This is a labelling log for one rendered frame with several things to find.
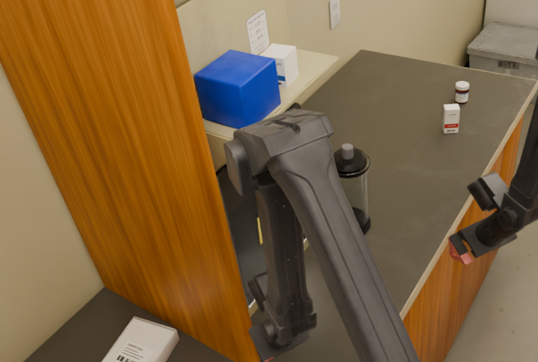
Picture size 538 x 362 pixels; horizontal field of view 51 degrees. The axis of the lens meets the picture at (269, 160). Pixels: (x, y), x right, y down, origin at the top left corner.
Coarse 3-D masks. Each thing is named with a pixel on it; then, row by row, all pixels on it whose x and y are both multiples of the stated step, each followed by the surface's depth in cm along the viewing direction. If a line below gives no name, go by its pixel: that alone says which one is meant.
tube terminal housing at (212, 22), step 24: (192, 0) 89; (216, 0) 94; (240, 0) 99; (264, 0) 105; (192, 24) 91; (216, 24) 95; (240, 24) 101; (192, 48) 92; (216, 48) 97; (240, 48) 102; (192, 72) 94
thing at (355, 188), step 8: (368, 160) 138; (360, 168) 136; (360, 176) 138; (344, 184) 138; (352, 184) 138; (360, 184) 139; (352, 192) 140; (360, 192) 140; (352, 200) 141; (360, 200) 142; (352, 208) 143; (360, 208) 144; (360, 216) 145; (360, 224) 147
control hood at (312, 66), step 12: (300, 60) 111; (312, 60) 110; (324, 60) 110; (336, 60) 110; (300, 72) 107; (312, 72) 106; (324, 72) 107; (300, 84) 103; (312, 84) 105; (288, 96) 101; (300, 96) 102; (276, 108) 98; (204, 120) 98; (216, 132) 94; (228, 132) 94; (216, 144) 95; (216, 156) 97; (216, 168) 99
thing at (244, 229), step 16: (224, 176) 107; (224, 192) 108; (240, 208) 115; (256, 208) 120; (240, 224) 116; (256, 224) 122; (240, 240) 118; (256, 240) 123; (304, 240) 143; (240, 256) 120; (256, 256) 125; (256, 272) 127
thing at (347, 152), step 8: (344, 144) 137; (336, 152) 140; (344, 152) 136; (352, 152) 137; (360, 152) 139; (336, 160) 138; (344, 160) 137; (352, 160) 137; (360, 160) 136; (336, 168) 137; (344, 168) 136; (352, 168) 136
